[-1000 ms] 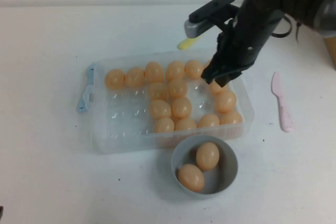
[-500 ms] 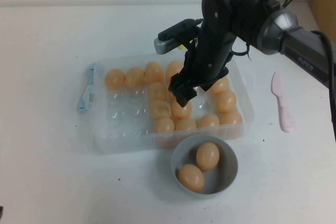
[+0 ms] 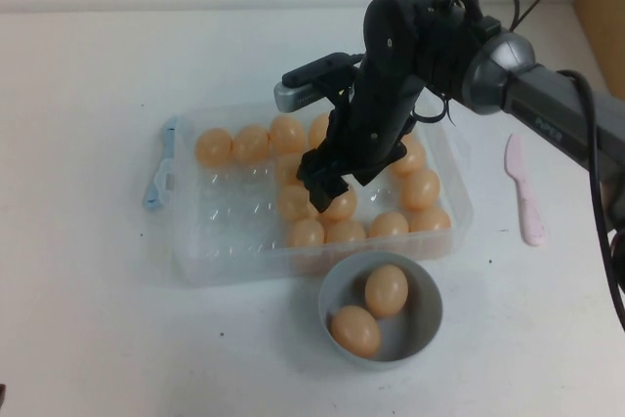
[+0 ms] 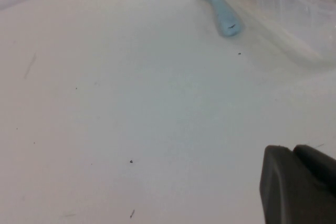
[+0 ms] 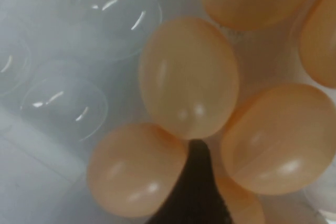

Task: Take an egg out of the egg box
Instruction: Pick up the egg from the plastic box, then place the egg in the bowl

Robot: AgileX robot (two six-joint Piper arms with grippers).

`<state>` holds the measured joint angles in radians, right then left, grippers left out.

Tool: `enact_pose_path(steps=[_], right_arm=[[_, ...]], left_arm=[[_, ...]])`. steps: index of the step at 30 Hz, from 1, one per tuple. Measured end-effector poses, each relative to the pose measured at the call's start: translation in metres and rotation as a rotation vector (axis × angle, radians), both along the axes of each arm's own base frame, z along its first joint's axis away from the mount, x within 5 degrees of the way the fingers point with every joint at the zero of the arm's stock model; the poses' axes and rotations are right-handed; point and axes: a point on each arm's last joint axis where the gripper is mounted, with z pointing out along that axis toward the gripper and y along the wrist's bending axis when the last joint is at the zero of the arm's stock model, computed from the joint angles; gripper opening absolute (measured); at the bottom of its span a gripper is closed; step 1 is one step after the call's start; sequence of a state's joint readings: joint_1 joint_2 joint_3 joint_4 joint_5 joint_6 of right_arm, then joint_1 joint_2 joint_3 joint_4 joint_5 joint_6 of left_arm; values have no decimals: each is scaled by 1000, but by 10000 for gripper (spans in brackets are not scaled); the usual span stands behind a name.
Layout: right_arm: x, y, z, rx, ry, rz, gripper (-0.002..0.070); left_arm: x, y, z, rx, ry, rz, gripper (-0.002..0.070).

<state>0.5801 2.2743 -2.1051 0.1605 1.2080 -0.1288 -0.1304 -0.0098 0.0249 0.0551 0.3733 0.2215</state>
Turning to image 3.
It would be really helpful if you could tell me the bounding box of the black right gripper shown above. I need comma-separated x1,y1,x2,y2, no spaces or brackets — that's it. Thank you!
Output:
297,63,422,216

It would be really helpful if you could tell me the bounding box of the beige egg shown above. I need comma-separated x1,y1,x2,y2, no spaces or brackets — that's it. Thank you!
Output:
367,211,410,239
330,305,382,358
268,114,308,155
274,152,307,188
324,219,367,245
230,124,271,164
408,206,452,234
307,112,333,149
320,188,358,223
285,218,326,249
401,168,441,211
390,136,428,176
195,128,232,166
276,185,318,223
364,264,409,318

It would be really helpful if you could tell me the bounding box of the clear plastic egg box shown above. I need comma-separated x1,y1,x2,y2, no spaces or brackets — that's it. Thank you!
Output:
165,89,475,289

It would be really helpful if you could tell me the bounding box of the black zip tie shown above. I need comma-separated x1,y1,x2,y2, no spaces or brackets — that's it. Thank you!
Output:
511,0,558,33
414,93,458,131

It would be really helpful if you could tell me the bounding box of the grey round bowl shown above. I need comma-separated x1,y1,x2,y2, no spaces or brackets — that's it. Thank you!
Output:
317,250,444,373

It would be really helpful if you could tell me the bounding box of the pink plastic knife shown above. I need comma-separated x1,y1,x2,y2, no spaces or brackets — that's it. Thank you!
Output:
503,132,549,247

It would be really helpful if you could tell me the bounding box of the blue plastic knife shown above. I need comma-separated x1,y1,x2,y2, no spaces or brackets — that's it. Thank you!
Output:
141,116,178,212

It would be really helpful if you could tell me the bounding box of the brown cardboard board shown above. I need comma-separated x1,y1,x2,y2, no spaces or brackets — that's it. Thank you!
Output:
572,0,625,96

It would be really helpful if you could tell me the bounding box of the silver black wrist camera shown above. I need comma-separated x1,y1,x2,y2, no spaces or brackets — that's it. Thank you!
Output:
272,52,361,113

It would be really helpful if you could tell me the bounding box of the long black cable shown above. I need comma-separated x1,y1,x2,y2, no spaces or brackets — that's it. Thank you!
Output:
556,68,625,333

